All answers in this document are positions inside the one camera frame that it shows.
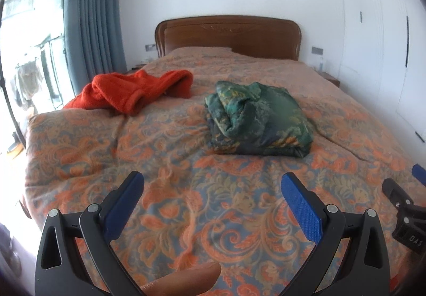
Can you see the wooden headboard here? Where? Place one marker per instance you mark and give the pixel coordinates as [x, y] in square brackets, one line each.
[233, 33]

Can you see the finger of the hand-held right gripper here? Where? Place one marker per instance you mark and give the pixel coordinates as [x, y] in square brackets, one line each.
[394, 191]
[420, 174]

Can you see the orange paisley bedspread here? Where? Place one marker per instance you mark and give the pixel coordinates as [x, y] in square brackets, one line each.
[199, 189]

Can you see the blue-grey curtain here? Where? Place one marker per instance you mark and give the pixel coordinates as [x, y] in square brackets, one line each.
[93, 16]

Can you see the person's left hand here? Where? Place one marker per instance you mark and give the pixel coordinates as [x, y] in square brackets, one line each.
[186, 279]

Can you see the wooden nightstand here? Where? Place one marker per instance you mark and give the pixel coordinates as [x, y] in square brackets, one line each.
[329, 78]
[134, 68]

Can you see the green patterned padded garment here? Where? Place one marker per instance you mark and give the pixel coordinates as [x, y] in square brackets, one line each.
[263, 119]

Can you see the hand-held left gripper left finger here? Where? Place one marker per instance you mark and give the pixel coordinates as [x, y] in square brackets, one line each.
[123, 202]

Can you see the clear plastic bottle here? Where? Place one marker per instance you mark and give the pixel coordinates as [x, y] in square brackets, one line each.
[321, 64]

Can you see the hanging laundry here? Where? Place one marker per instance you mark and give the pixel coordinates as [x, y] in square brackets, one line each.
[28, 79]

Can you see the metal clothes drying rack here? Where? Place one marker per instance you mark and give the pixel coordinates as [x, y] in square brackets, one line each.
[50, 49]

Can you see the red fleece garment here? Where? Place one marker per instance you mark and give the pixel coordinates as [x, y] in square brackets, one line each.
[123, 89]

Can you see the glass balcony door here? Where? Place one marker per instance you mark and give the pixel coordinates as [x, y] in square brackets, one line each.
[30, 16]

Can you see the white wardrobe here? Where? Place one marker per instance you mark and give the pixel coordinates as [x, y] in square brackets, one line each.
[382, 33]

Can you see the grey wall switch panel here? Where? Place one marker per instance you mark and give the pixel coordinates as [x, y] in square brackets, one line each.
[150, 47]
[317, 50]

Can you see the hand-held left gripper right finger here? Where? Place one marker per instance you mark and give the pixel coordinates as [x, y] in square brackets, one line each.
[303, 206]

